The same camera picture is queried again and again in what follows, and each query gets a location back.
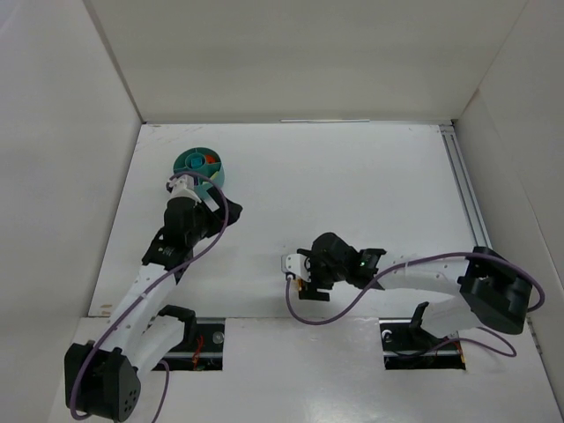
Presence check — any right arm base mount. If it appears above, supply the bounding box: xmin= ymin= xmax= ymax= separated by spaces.
xmin=379 ymin=301 xmax=466 ymax=370

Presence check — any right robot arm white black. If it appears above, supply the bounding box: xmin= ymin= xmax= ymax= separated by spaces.
xmin=281 ymin=233 xmax=539 ymax=338

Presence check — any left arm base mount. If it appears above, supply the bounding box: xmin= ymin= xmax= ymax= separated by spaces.
xmin=159 ymin=305 xmax=226 ymax=372

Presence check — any teal round divided container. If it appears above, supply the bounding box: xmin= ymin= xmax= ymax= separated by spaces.
xmin=173 ymin=147 xmax=225 ymax=188

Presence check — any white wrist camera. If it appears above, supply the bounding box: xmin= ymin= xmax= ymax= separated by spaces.
xmin=281 ymin=253 xmax=310 ymax=282
xmin=167 ymin=175 xmax=201 ymax=203

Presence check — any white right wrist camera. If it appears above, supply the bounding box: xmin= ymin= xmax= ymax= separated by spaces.
xmin=281 ymin=253 xmax=310 ymax=282

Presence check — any aluminium rail at table edge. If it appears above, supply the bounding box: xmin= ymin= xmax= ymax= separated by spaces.
xmin=439 ymin=124 xmax=492 ymax=248

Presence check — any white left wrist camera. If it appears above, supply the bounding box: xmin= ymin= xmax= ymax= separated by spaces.
xmin=167 ymin=175 xmax=201 ymax=203

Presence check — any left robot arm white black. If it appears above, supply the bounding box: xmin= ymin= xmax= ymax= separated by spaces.
xmin=64 ymin=193 xmax=242 ymax=422

